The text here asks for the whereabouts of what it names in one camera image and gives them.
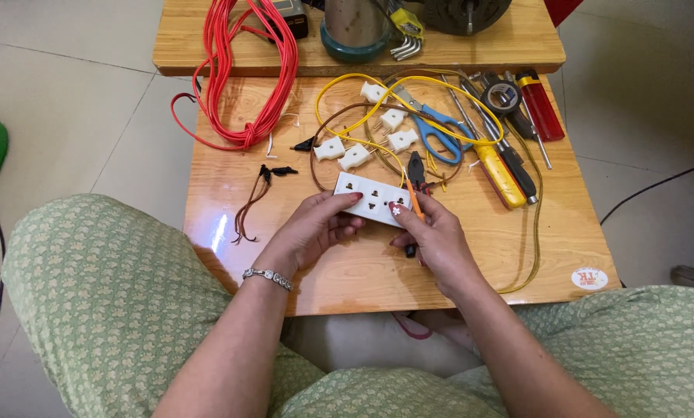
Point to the person's right hand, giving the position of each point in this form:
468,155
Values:
443,247

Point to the person's left hand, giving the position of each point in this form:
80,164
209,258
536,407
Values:
303,229

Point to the orange tester screwdriver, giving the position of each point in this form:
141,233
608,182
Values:
414,200

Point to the white socket strip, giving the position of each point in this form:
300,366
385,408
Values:
373,196

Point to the small wooden table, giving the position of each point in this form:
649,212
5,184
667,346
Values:
335,273

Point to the black red pliers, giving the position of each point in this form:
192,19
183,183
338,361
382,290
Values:
416,168

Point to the black alligator clip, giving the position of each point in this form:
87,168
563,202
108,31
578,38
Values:
303,145

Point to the white plug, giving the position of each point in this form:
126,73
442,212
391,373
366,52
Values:
373,91
402,140
353,157
392,120
329,148

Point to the pink sandal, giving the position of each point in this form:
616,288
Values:
411,326

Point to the thin silver screwdriver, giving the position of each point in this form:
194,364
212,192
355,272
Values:
537,136

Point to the round white sticker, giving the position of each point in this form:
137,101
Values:
589,278

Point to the black electrical tape roll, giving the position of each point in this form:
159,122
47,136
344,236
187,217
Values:
501,97

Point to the red lighter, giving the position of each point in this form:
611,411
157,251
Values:
538,107

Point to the green patterned trousers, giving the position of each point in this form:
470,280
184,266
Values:
109,290

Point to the long wooden table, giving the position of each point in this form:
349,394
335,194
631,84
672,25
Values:
498,49

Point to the metal cylinder teal base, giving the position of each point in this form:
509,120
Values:
354,29

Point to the black yellow device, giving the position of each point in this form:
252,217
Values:
292,18

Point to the hex key set yellow holder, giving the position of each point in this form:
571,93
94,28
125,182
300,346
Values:
406,32

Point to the dark round motor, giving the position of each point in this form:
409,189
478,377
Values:
466,14

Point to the red plastic object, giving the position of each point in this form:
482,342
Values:
562,9

